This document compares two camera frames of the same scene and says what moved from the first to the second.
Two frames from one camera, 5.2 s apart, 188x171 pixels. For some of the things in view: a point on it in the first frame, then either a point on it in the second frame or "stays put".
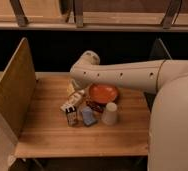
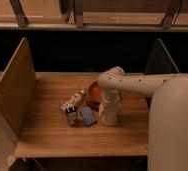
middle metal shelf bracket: [79, 13] stays put
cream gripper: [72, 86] to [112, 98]
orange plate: [103, 93] stays put
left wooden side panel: [14, 92] stays put
